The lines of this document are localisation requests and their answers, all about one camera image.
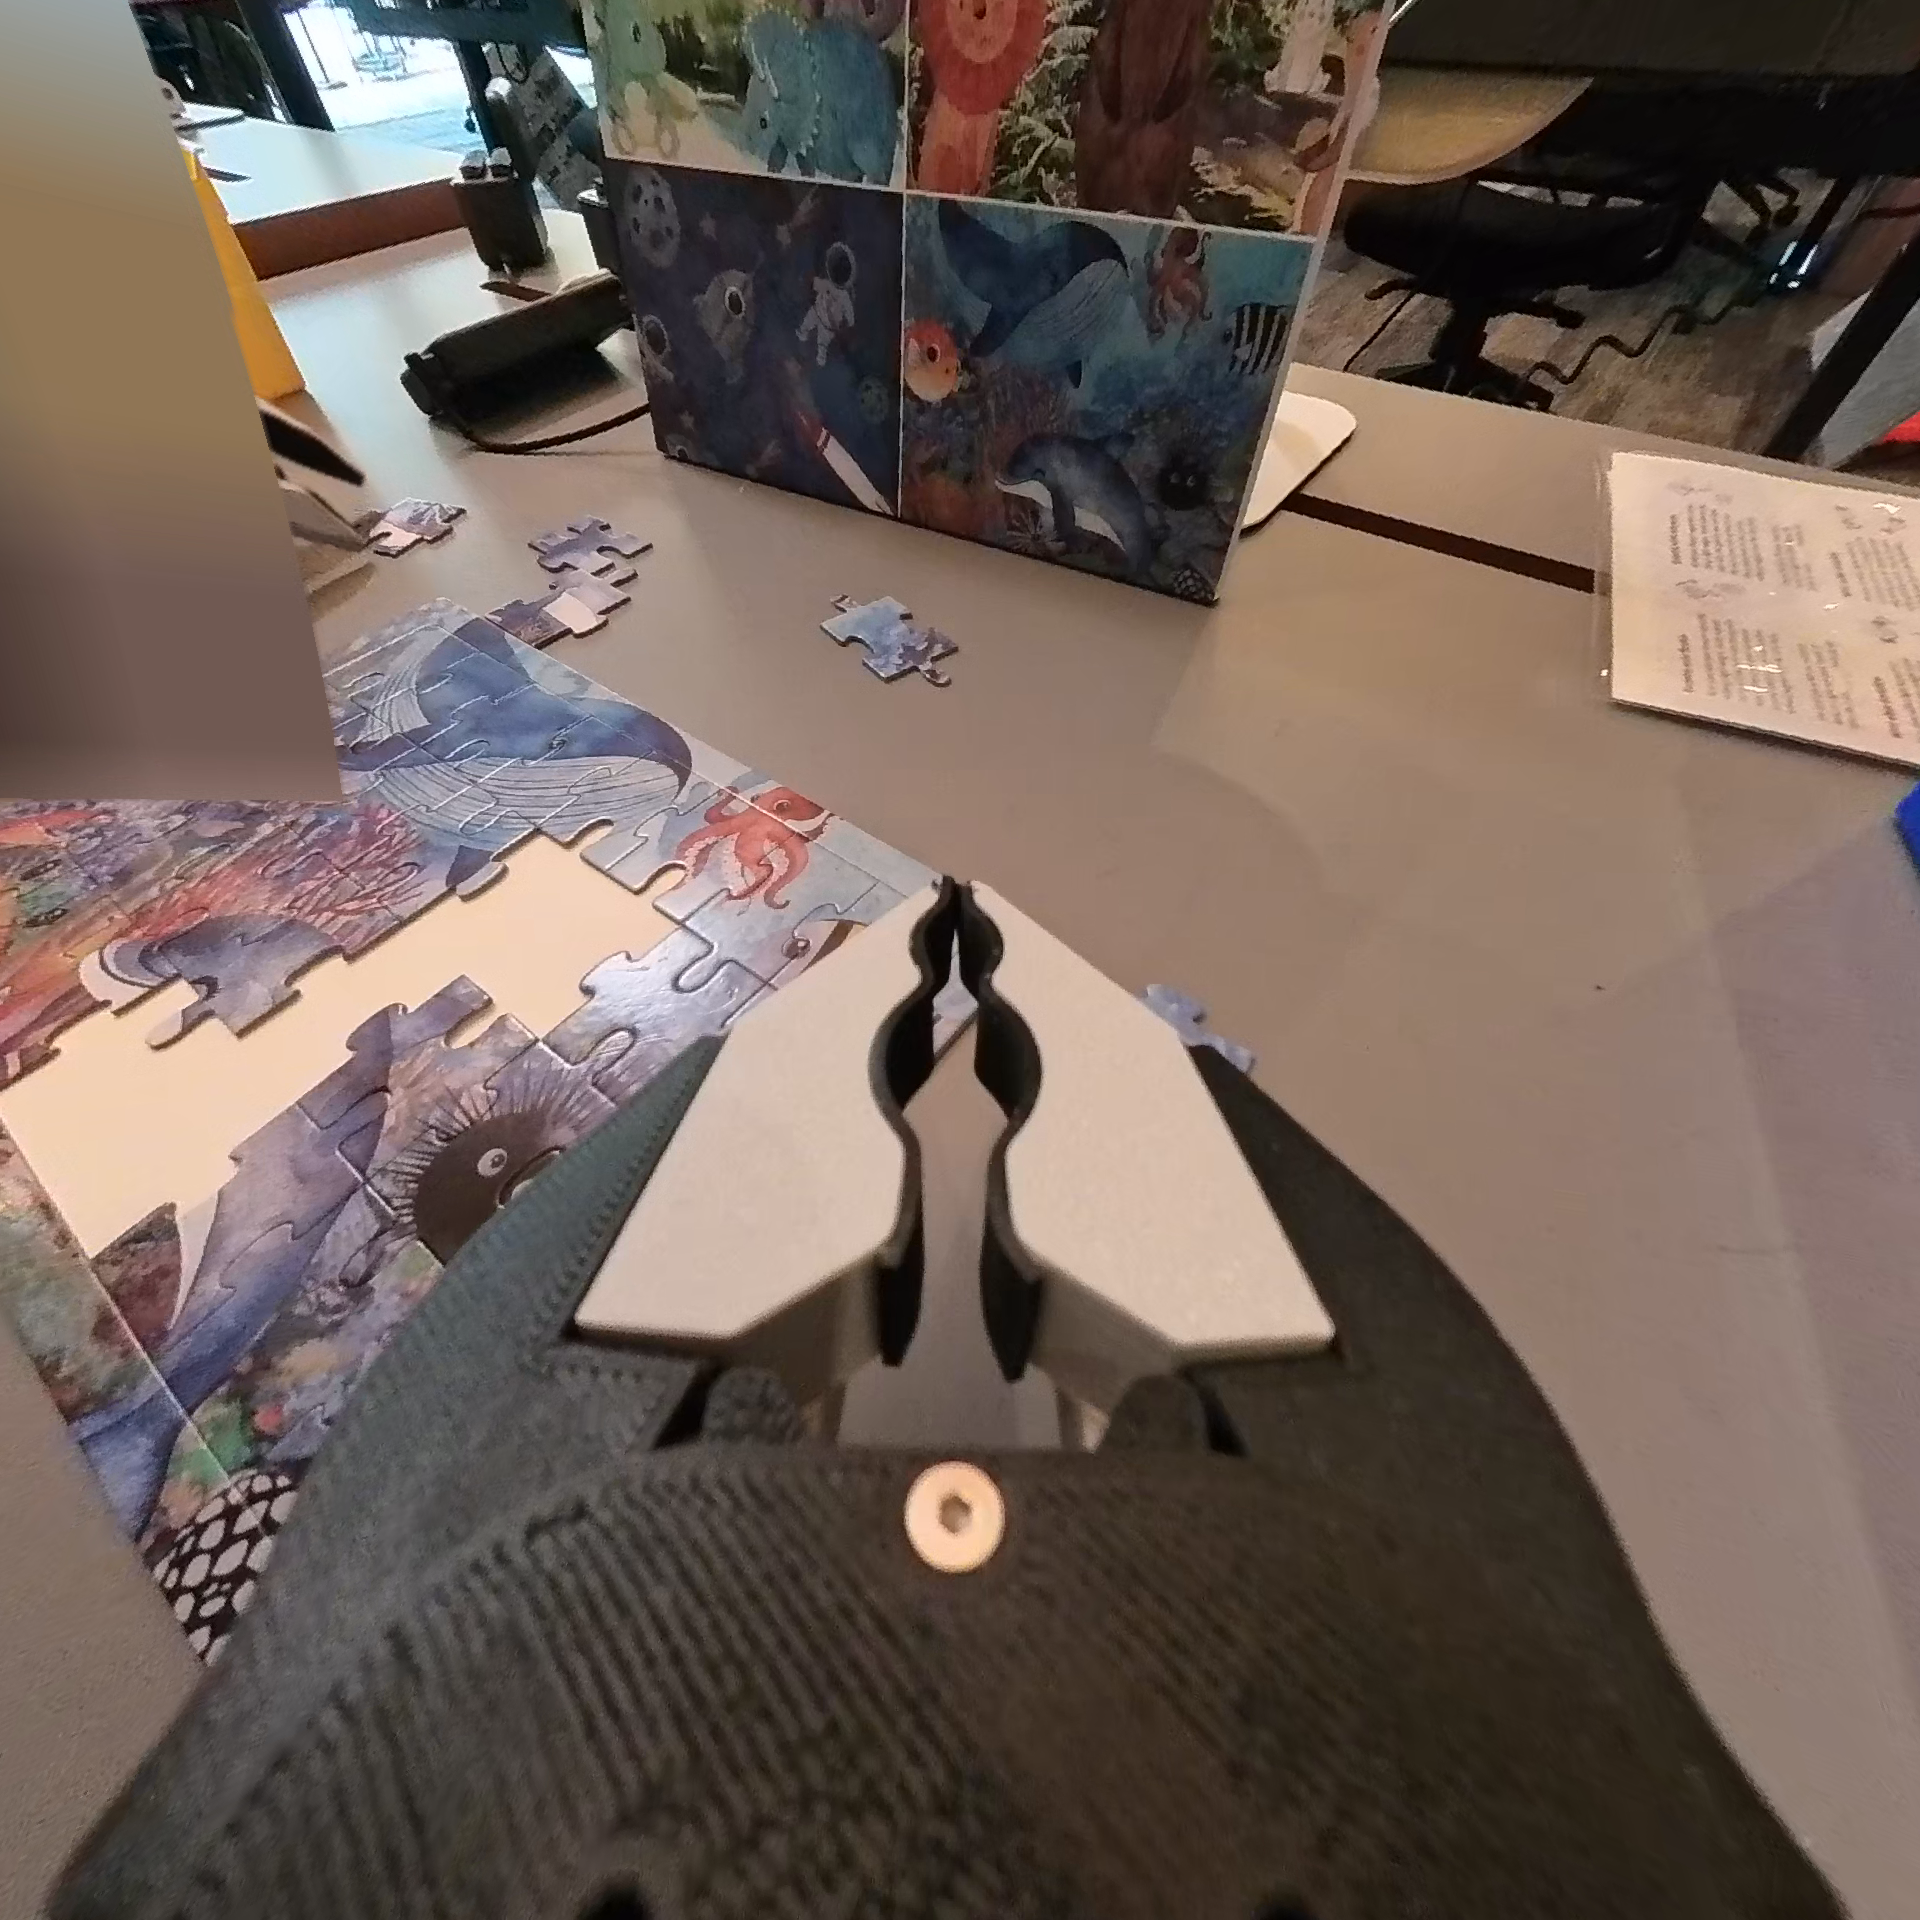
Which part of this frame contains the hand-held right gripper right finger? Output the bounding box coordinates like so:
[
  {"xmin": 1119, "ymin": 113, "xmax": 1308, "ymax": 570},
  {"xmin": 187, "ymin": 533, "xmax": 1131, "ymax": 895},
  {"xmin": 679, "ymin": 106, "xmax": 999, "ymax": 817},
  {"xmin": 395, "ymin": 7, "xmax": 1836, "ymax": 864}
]
[{"xmin": 960, "ymin": 883, "xmax": 1338, "ymax": 1447}]

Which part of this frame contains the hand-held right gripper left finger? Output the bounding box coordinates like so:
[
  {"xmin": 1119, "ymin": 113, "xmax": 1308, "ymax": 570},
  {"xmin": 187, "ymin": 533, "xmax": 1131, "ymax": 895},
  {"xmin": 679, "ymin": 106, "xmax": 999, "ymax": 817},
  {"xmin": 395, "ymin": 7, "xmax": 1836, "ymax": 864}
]
[{"xmin": 575, "ymin": 878, "xmax": 962, "ymax": 1427}]

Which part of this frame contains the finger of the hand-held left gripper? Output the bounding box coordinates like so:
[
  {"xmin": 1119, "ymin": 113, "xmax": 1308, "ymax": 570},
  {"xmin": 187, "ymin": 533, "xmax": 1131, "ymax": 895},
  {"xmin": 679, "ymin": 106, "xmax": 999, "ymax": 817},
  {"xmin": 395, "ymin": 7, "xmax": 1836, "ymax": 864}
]
[
  {"xmin": 259, "ymin": 400, "xmax": 370, "ymax": 491},
  {"xmin": 280, "ymin": 478, "xmax": 378, "ymax": 559}
]

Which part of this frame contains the blue lilac puzzle piece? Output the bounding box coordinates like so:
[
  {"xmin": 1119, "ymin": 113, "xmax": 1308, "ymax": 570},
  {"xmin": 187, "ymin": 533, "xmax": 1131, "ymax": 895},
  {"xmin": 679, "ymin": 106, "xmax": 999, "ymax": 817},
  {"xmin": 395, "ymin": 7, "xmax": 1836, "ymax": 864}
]
[{"xmin": 1136, "ymin": 984, "xmax": 1257, "ymax": 1078}]

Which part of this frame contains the assembled sea jigsaw puzzle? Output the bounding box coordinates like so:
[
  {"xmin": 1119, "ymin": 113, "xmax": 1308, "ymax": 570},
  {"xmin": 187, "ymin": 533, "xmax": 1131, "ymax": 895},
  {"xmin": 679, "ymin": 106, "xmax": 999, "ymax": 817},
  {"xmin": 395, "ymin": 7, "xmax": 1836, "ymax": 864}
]
[{"xmin": 0, "ymin": 597, "xmax": 940, "ymax": 1669}]

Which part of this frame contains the yellow object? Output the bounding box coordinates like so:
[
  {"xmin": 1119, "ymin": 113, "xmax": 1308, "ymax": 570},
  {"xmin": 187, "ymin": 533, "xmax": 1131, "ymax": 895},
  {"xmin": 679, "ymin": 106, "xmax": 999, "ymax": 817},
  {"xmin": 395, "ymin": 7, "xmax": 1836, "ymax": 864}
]
[{"xmin": 178, "ymin": 140, "xmax": 312, "ymax": 400}]

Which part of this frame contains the black handheld device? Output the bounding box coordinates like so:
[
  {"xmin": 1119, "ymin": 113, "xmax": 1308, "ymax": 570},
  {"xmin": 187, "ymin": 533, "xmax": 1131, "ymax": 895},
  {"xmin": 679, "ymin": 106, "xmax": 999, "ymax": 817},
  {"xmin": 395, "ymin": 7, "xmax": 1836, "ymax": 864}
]
[{"xmin": 401, "ymin": 270, "xmax": 633, "ymax": 452}]

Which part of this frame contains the striped white purple puzzle piece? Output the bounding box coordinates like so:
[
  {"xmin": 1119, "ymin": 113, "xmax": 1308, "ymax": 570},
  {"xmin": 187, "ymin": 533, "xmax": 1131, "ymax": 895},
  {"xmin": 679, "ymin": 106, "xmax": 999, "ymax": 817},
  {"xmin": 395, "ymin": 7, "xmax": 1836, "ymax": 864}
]
[{"xmin": 484, "ymin": 575, "xmax": 633, "ymax": 651}]

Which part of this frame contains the purple blue puzzle piece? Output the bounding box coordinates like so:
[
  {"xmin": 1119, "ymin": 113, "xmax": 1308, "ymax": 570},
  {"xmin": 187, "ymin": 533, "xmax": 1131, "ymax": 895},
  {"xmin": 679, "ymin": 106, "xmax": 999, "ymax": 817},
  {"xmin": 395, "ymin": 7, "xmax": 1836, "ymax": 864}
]
[{"xmin": 526, "ymin": 512, "xmax": 656, "ymax": 590}]

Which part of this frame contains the wooden edged side table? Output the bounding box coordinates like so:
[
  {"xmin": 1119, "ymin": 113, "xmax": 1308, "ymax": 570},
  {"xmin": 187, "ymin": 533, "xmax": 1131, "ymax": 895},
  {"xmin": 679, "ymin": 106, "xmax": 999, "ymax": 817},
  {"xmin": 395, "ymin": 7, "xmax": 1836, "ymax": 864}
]
[{"xmin": 196, "ymin": 113, "xmax": 503, "ymax": 286}]

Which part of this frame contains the black battery charger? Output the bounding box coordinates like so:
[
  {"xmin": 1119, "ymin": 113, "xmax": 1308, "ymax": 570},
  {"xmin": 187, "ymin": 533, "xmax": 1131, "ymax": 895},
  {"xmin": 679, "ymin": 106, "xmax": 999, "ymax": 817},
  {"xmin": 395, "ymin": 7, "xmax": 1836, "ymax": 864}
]
[{"xmin": 455, "ymin": 140, "xmax": 555, "ymax": 274}]

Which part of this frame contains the blue white puzzle piece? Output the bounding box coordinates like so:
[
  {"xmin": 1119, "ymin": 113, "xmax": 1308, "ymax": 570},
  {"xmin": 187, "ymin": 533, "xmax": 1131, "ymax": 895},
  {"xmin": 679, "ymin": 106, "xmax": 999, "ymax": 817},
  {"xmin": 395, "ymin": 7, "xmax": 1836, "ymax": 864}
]
[{"xmin": 820, "ymin": 588, "xmax": 962, "ymax": 688}]

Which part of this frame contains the illustrated puzzle box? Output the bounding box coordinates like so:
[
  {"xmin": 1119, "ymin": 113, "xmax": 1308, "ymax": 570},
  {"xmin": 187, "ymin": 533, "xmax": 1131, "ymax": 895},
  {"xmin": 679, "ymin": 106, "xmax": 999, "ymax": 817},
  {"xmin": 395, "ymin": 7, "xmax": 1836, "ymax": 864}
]
[{"xmin": 579, "ymin": 0, "xmax": 1386, "ymax": 611}]

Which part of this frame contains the white monitor stand base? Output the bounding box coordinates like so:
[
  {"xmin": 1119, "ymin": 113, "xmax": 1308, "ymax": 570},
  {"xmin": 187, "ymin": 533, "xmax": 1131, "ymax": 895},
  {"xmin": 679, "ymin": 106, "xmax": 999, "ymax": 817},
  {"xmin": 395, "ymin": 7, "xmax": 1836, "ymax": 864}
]
[{"xmin": 1238, "ymin": 388, "xmax": 1359, "ymax": 529}]

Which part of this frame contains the instruction sheet in plastic sleeve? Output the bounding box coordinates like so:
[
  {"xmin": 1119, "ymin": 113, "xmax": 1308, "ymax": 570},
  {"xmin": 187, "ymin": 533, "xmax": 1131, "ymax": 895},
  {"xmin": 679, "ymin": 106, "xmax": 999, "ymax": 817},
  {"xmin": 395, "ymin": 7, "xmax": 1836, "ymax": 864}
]
[{"xmin": 1607, "ymin": 448, "xmax": 1920, "ymax": 773}]

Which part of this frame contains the black office chair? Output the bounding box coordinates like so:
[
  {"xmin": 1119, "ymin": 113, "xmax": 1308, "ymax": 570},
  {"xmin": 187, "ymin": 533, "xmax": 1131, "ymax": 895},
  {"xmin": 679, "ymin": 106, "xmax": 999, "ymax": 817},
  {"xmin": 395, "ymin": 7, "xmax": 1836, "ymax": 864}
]
[{"xmin": 1341, "ymin": 151, "xmax": 1728, "ymax": 408}]

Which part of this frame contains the beige chair seat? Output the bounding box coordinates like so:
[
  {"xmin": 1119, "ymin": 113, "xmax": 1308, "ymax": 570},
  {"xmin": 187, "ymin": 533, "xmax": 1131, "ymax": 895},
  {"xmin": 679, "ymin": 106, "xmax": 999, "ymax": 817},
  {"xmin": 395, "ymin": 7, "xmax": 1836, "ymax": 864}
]
[{"xmin": 1359, "ymin": 69, "xmax": 1593, "ymax": 189}]

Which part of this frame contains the black metal table leg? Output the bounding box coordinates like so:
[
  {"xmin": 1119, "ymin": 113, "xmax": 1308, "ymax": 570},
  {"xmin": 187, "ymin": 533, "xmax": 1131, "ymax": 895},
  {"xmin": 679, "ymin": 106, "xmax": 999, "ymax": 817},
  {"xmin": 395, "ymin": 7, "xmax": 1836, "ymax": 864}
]
[{"xmin": 1767, "ymin": 156, "xmax": 1920, "ymax": 469}]

